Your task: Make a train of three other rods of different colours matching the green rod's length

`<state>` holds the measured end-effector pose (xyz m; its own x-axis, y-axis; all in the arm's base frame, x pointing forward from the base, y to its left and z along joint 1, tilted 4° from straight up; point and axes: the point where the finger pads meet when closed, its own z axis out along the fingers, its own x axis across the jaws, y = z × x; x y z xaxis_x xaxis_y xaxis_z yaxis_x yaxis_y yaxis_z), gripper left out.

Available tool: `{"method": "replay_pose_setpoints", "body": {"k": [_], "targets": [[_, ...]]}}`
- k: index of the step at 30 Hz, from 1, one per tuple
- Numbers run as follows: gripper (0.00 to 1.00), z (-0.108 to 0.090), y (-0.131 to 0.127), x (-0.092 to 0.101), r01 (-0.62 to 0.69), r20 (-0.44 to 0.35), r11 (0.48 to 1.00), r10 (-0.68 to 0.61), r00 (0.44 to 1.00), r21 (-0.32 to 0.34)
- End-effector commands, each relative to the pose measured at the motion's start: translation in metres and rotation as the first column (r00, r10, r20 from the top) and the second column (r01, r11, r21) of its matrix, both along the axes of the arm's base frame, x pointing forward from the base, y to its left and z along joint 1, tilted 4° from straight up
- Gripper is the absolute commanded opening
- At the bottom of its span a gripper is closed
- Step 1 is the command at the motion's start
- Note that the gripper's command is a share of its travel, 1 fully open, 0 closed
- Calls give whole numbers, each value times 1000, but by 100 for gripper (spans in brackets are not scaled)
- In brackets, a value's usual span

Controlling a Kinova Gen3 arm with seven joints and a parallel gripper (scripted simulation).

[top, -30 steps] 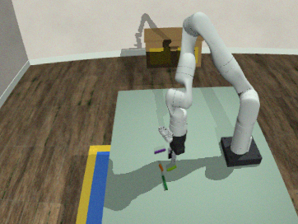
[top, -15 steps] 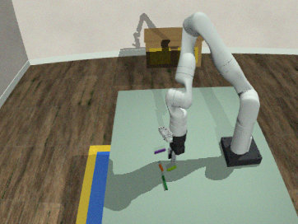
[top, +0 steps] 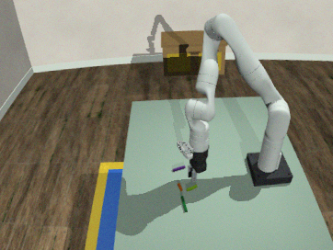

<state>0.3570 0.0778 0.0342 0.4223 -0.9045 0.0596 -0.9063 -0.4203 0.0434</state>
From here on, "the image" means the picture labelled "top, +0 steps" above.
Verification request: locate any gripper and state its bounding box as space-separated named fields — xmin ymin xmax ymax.
xmin=177 ymin=137 xmax=209 ymax=182

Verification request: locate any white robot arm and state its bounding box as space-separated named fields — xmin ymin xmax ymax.
xmin=185 ymin=14 xmax=291 ymax=173

